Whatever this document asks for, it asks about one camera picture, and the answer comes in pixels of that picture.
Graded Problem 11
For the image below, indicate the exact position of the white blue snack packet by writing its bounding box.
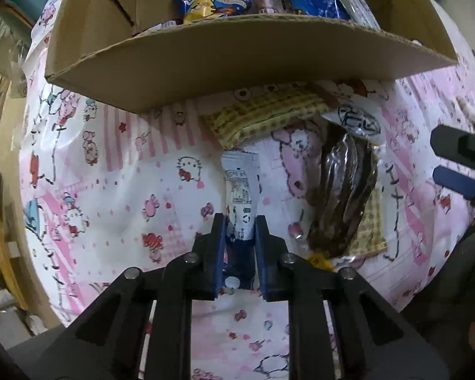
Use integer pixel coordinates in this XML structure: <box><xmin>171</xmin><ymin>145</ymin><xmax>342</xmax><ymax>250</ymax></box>
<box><xmin>221</xmin><ymin>151</ymin><xmax>260</xmax><ymax>290</ymax></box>

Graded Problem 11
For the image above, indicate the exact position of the yellow checkered snack packet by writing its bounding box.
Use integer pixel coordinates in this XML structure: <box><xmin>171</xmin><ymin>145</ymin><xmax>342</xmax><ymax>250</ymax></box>
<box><xmin>201</xmin><ymin>82</ymin><xmax>329</xmax><ymax>150</ymax></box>

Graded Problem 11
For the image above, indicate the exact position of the white red wafer packet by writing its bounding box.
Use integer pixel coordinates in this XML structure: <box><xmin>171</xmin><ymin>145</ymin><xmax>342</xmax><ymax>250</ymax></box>
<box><xmin>340</xmin><ymin>0</ymin><xmax>381</xmax><ymax>31</ymax></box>

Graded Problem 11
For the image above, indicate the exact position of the white red snack packet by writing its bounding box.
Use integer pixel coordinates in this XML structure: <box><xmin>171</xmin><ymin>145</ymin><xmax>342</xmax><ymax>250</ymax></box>
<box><xmin>141</xmin><ymin>19</ymin><xmax>182</xmax><ymax>35</ymax></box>

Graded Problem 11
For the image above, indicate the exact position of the white brown chocolate snack packet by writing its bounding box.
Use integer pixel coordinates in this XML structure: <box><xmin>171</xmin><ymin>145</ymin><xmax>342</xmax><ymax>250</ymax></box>
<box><xmin>252</xmin><ymin>0</ymin><xmax>286</xmax><ymax>14</ymax></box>

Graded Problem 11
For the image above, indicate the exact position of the dark brown snack packet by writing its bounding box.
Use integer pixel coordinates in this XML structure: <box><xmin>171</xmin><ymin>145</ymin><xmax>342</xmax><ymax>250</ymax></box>
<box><xmin>303</xmin><ymin>111</ymin><xmax>378</xmax><ymax>258</ymax></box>

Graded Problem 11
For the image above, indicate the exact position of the pink cartoon bed sheet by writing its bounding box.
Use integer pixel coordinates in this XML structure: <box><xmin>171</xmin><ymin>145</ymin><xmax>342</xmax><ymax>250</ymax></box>
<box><xmin>18</xmin><ymin>0</ymin><xmax>475</xmax><ymax>380</ymax></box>

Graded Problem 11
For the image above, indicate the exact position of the brown cardboard box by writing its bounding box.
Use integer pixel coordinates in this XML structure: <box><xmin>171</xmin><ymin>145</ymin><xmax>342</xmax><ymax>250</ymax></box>
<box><xmin>45</xmin><ymin>0</ymin><xmax>457</xmax><ymax>112</ymax></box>

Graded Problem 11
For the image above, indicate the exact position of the blue yellow snack bag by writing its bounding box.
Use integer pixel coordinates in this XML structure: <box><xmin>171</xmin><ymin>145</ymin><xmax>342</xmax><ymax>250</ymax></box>
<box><xmin>173</xmin><ymin>0</ymin><xmax>253</xmax><ymax>23</ymax></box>

